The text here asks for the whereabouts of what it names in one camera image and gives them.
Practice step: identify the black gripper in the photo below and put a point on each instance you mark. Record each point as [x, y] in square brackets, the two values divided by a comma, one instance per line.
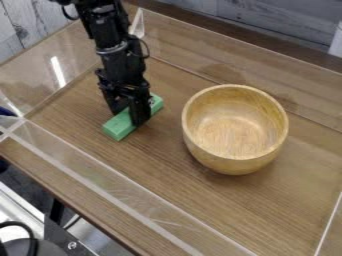
[123, 71]

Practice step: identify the green rectangular block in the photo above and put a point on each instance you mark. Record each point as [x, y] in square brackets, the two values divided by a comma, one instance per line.
[119, 126]

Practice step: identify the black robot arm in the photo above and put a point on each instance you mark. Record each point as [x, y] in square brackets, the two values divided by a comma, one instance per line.
[105, 23]

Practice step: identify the light wooden bowl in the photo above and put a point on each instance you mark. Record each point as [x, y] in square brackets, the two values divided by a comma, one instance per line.
[235, 127]

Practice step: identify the black table leg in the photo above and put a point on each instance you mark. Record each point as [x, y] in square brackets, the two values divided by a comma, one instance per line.
[56, 211]

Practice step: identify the clear acrylic tray enclosure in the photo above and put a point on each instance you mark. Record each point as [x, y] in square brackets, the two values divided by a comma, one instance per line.
[139, 187]

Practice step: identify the black metal bracket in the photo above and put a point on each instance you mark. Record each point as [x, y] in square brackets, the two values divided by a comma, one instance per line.
[65, 241]

